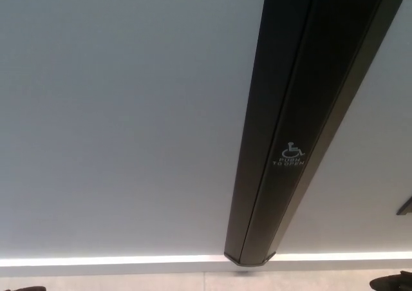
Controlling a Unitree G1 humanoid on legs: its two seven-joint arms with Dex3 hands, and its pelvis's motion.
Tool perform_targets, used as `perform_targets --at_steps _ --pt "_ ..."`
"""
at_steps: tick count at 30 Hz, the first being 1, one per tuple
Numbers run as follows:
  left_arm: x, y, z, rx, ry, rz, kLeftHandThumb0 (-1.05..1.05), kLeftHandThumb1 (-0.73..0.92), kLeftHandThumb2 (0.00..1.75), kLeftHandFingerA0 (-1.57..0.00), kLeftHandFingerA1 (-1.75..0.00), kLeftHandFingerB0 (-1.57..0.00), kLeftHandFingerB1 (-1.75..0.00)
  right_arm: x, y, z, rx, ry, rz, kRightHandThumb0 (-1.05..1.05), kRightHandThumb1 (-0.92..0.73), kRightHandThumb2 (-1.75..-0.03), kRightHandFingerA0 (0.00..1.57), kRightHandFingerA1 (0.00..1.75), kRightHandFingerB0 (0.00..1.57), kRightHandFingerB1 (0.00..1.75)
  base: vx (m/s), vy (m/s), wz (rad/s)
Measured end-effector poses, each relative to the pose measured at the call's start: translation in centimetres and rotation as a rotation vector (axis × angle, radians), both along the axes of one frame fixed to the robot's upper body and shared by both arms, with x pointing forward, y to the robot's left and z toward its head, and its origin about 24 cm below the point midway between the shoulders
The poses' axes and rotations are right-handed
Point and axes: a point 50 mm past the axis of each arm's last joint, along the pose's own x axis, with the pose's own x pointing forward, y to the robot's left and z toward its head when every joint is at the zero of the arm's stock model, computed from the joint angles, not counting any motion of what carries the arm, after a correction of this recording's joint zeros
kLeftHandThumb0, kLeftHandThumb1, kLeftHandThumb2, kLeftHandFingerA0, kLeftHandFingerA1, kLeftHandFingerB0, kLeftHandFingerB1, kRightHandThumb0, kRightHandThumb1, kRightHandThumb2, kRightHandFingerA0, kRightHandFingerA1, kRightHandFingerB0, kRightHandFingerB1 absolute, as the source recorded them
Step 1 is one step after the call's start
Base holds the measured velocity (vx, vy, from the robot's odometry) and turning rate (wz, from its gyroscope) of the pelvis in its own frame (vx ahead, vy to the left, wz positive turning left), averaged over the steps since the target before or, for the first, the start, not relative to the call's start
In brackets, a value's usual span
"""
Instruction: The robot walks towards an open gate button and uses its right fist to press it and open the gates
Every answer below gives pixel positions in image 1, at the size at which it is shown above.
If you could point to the dark wall-mounted fixture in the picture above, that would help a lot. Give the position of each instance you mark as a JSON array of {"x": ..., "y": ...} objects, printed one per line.
[{"x": 405, "y": 209}]

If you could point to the white baseboard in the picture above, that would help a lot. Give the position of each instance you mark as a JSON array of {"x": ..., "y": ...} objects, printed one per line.
[{"x": 128, "y": 268}]

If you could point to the white LED light strip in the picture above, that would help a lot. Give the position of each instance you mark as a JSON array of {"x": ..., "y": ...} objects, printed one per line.
[{"x": 128, "y": 259}]

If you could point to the black push-to-open door bar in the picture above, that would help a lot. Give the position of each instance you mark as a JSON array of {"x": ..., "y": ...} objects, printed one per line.
[{"x": 289, "y": 94}]

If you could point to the dark shoe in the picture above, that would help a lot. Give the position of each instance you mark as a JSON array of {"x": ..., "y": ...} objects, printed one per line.
[
  {"x": 392, "y": 283},
  {"x": 22, "y": 288}
]

